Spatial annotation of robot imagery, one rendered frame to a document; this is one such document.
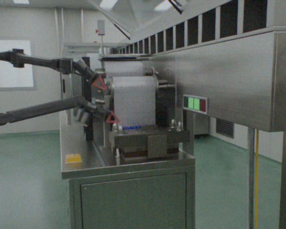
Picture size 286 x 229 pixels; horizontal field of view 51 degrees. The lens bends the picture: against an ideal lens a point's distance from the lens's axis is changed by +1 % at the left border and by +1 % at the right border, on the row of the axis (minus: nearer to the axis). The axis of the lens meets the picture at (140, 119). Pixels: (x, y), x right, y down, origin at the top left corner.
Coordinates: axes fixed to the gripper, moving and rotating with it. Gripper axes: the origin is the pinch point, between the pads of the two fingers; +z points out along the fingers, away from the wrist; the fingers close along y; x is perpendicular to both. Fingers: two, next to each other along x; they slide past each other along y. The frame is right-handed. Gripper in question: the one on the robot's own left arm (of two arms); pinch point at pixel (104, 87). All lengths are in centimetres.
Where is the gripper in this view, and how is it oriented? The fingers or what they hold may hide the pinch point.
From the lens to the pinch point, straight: 165.6
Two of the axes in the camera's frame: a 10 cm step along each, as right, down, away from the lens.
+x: 6.6, -7.5, 0.3
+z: 7.0, 6.3, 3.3
